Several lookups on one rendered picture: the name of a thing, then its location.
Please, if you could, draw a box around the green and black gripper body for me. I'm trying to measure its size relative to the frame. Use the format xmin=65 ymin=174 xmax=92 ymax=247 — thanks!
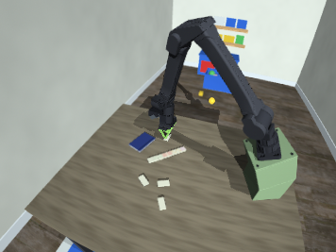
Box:
xmin=159 ymin=113 xmax=176 ymax=131

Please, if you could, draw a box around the blue flat rectangular pad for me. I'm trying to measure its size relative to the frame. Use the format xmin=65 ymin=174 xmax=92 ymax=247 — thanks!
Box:
xmin=129 ymin=132 xmax=156 ymax=152

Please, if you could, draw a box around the white domino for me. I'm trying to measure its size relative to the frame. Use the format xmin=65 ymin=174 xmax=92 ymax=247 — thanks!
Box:
xmin=139 ymin=176 xmax=149 ymax=186
xmin=157 ymin=153 xmax=168 ymax=160
xmin=147 ymin=156 xmax=159 ymax=163
xmin=158 ymin=180 xmax=170 ymax=187
xmin=158 ymin=197 xmax=166 ymax=210
xmin=166 ymin=150 xmax=177 ymax=157
xmin=176 ymin=146 xmax=186 ymax=154

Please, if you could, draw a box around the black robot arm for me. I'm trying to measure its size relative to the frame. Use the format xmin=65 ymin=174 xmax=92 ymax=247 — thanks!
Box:
xmin=148 ymin=16 xmax=281 ymax=161

